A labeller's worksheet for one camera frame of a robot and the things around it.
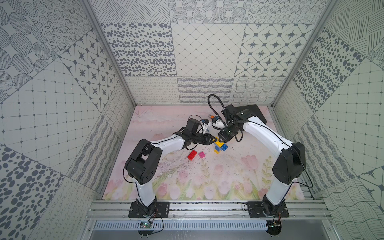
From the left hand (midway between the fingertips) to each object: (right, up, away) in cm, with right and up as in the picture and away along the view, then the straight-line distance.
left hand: (220, 143), depth 84 cm
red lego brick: (-16, -9, +8) cm, 20 cm away
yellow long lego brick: (0, -1, +1) cm, 1 cm away
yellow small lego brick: (-1, -7, +9) cm, 11 cm away
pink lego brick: (-10, -9, +9) cm, 16 cm away
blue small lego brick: (+3, -3, +2) cm, 4 cm away
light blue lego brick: (0, -4, +4) cm, 6 cm away
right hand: (+2, +2, 0) cm, 3 cm away
